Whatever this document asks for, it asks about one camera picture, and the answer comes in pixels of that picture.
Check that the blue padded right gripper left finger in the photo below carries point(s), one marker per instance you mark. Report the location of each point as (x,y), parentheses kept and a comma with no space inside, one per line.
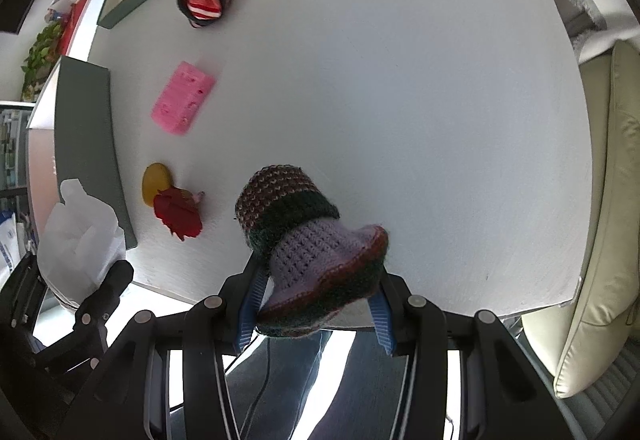
(220,325)

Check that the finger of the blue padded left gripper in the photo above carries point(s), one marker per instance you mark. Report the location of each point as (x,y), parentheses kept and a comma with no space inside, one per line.
(99,306)

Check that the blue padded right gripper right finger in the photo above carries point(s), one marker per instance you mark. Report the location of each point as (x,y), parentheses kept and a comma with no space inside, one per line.
(409,326)

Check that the white stuffing bag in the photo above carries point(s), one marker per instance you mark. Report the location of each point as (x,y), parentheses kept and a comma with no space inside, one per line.
(81,241)

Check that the brown purple knit hat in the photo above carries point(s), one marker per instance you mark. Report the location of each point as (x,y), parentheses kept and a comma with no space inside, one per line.
(318,265)

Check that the dark red fabric flower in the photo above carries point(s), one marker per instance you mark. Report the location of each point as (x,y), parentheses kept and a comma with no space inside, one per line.
(178,210)

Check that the yellow round soap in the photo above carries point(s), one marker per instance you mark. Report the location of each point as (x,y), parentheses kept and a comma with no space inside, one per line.
(157,177)

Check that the cream leather sofa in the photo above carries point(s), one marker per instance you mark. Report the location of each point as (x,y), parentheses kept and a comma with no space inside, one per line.
(578,342)

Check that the large grey open box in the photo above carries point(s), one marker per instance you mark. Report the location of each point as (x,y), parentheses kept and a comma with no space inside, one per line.
(70,136)

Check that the pink cheese sponge near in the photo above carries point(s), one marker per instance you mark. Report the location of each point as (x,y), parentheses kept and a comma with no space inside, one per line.
(182,97)

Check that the green potted vine plant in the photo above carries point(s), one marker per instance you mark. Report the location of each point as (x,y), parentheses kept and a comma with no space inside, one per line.
(42,56)

